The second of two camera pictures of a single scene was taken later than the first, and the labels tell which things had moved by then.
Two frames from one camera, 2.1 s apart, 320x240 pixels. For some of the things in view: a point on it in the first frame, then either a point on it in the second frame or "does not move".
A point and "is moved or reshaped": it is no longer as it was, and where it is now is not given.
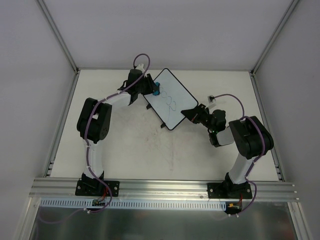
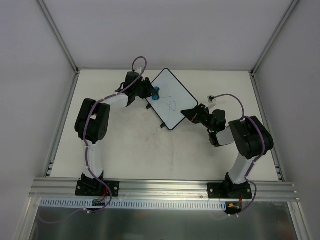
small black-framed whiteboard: (173, 98) does not move
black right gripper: (200, 113) does not move
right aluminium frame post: (267, 48) does not move
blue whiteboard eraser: (157, 92) is moved or reshaped
